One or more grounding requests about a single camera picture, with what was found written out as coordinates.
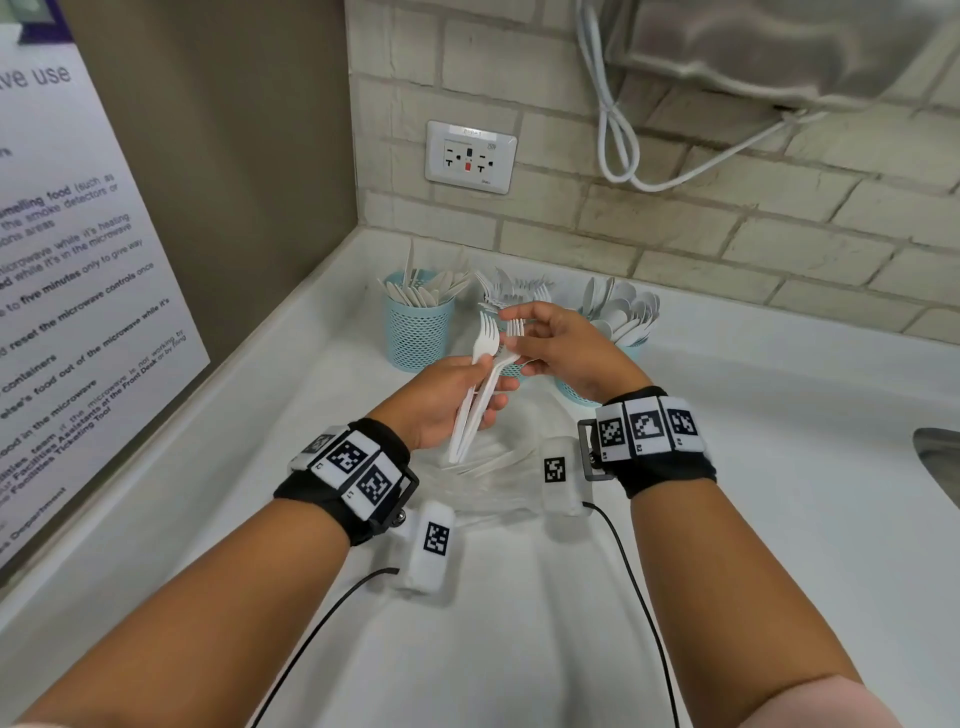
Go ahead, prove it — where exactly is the black left camera cable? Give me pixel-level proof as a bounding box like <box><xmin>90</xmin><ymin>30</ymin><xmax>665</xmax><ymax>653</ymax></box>
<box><xmin>251</xmin><ymin>567</ymin><xmax>401</xmax><ymax>728</ymax></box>

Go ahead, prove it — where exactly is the bunch of white plastic forks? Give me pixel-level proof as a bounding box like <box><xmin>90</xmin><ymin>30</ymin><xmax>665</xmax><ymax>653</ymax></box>
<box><xmin>473</xmin><ymin>268</ymin><xmax>556</xmax><ymax>313</ymax></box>

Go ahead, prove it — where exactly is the black left wrist band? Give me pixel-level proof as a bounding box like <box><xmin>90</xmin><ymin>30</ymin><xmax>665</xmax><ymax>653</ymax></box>
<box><xmin>273</xmin><ymin>417</ymin><xmax>421</xmax><ymax>547</ymax></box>

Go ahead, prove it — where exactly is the person's left forearm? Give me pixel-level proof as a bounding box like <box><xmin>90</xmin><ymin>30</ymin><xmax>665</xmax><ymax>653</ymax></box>
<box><xmin>18</xmin><ymin>498</ymin><xmax>352</xmax><ymax>728</ymax></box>

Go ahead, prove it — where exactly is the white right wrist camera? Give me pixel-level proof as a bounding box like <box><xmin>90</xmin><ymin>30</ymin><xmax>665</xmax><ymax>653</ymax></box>
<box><xmin>539</xmin><ymin>437</ymin><xmax>590</xmax><ymax>517</ymax></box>

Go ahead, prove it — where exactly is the black camera cable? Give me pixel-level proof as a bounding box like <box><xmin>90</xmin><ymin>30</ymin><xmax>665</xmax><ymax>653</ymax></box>
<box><xmin>583</xmin><ymin>502</ymin><xmax>680</xmax><ymax>728</ymax></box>
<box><xmin>251</xmin><ymin>567</ymin><xmax>401</xmax><ymax>728</ymax></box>

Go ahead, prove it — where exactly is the person's right forearm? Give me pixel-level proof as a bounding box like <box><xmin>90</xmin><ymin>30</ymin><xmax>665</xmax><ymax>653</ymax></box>
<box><xmin>629</xmin><ymin>479</ymin><xmax>864</xmax><ymax>728</ymax></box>

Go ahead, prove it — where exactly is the white plastic fork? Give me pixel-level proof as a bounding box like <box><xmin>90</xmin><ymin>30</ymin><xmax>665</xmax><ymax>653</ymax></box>
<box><xmin>448</xmin><ymin>311</ymin><xmax>502</xmax><ymax>463</ymax></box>
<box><xmin>458</xmin><ymin>318</ymin><xmax>526</xmax><ymax>463</ymax></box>

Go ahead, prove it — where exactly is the white power cable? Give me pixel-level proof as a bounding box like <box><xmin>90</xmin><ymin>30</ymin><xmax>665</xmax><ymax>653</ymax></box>
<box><xmin>577</xmin><ymin>0</ymin><xmax>826</xmax><ymax>193</ymax></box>

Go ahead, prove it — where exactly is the black right camera cable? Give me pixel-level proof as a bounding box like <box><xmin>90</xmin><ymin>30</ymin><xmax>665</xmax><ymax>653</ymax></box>
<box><xmin>583</xmin><ymin>502</ymin><xmax>680</xmax><ymax>728</ymax></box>

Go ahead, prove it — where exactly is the dark sink basin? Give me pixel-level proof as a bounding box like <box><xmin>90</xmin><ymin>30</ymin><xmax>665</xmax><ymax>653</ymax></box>
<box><xmin>913</xmin><ymin>427</ymin><xmax>960</xmax><ymax>511</ymax></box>

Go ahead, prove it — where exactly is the person's right hand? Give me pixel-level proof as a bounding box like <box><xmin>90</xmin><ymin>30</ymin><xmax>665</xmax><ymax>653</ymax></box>
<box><xmin>498</xmin><ymin>301</ymin><xmax>652</xmax><ymax>404</ymax></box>

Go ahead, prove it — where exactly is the white printed notice poster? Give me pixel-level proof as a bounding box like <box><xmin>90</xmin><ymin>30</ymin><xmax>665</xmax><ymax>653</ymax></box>
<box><xmin>0</xmin><ymin>0</ymin><xmax>211</xmax><ymax>571</ymax></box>

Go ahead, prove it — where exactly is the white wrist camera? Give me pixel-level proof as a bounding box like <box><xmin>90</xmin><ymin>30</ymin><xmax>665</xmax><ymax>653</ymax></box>
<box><xmin>397</xmin><ymin>500</ymin><xmax>457</xmax><ymax>596</ymax></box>
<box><xmin>539</xmin><ymin>437</ymin><xmax>590</xmax><ymax>517</ymax></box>

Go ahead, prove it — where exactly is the white wall power outlet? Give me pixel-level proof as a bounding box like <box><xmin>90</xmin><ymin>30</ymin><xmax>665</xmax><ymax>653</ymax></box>
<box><xmin>425</xmin><ymin>119</ymin><xmax>519</xmax><ymax>196</ymax></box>

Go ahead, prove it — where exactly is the bunch of white plastic knives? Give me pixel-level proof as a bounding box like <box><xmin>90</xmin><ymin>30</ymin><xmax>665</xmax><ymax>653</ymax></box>
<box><xmin>377</xmin><ymin>239</ymin><xmax>474</xmax><ymax>309</ymax></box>

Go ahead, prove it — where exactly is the black wrist band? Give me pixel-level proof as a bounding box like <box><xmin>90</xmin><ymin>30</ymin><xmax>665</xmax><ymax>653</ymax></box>
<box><xmin>273</xmin><ymin>417</ymin><xmax>421</xmax><ymax>547</ymax></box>
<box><xmin>577</xmin><ymin>386</ymin><xmax>718</xmax><ymax>500</ymax></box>

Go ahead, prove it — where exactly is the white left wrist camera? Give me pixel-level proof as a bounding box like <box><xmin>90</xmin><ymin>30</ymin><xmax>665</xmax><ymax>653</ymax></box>
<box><xmin>397</xmin><ymin>500</ymin><xmax>457</xmax><ymax>596</ymax></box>

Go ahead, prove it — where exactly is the clear plastic bag of cutlery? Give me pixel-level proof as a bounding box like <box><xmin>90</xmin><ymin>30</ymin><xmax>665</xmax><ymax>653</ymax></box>
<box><xmin>416</xmin><ymin>404</ymin><xmax>564</xmax><ymax>526</ymax></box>

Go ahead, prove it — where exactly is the grey wall-mounted appliance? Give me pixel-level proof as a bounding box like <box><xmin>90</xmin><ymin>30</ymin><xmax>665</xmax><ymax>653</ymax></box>
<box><xmin>607</xmin><ymin>0</ymin><xmax>960</xmax><ymax>114</ymax></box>

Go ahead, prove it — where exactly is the black right wrist band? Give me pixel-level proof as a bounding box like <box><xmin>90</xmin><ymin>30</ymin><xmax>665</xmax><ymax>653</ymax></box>
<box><xmin>577</xmin><ymin>386</ymin><xmax>718</xmax><ymax>500</ymax></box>

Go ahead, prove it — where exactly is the person's pink right sleeve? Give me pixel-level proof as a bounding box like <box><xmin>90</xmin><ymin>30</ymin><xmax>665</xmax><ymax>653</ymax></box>
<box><xmin>746</xmin><ymin>674</ymin><xmax>894</xmax><ymax>728</ymax></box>

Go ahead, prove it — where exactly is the person's left hand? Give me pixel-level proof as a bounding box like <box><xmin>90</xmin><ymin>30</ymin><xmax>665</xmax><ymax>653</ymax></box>
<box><xmin>367</xmin><ymin>356</ymin><xmax>523</xmax><ymax>451</ymax></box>

